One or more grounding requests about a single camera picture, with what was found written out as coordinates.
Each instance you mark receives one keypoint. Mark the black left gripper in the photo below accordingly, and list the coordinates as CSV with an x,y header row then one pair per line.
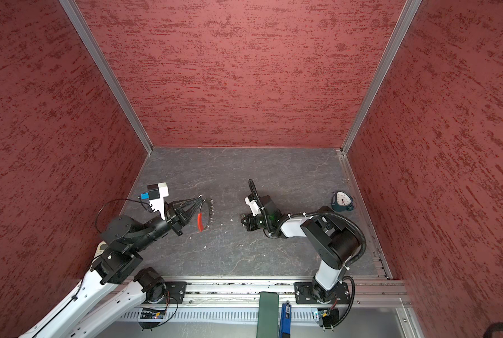
x,y
176,217

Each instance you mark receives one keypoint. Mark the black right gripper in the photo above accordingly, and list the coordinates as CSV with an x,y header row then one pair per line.
x,y
250,224

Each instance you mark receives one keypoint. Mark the perforated metal keyring red handle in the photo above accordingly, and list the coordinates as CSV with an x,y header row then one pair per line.
x,y
205,214

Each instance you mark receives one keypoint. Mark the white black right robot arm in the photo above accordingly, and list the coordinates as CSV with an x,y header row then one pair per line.
x,y
337,240

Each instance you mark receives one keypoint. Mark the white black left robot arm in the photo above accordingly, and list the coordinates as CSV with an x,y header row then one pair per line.
x,y
112,286

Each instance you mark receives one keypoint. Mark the teal kitchen scale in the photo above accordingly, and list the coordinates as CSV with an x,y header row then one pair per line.
x,y
342,202

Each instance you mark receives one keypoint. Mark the dark green block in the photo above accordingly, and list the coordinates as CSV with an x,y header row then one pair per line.
x,y
268,312

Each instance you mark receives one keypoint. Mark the blue device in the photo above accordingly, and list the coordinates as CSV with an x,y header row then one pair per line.
x,y
285,320

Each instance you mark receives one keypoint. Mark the left circuit board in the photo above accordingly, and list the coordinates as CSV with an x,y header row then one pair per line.
x,y
152,314

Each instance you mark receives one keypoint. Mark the circuit board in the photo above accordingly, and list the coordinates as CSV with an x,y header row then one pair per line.
x,y
327,318
152,314

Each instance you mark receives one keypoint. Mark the right circuit board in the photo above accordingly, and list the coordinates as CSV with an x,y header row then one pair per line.
x,y
327,318

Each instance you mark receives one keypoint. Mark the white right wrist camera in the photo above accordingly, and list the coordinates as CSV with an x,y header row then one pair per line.
x,y
254,204

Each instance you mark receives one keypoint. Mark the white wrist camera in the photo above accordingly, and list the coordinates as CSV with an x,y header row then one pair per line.
x,y
155,196
254,204

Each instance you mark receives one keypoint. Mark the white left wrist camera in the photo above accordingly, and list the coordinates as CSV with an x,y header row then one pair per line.
x,y
155,196

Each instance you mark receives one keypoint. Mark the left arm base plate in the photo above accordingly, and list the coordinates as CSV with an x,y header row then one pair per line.
x,y
171,291

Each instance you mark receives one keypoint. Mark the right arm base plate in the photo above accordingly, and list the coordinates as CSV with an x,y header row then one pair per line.
x,y
313,293

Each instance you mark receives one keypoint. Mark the aluminium front rail frame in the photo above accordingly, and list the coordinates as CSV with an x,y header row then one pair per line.
x,y
241,292

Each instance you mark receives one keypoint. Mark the left aluminium corner post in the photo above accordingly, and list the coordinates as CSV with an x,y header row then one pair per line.
x,y
79,23

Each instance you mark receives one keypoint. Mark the aluminium corner post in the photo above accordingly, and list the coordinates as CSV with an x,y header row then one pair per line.
x,y
79,23
402,26

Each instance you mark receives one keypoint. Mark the right aluminium corner post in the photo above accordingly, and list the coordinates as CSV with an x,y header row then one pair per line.
x,y
402,26

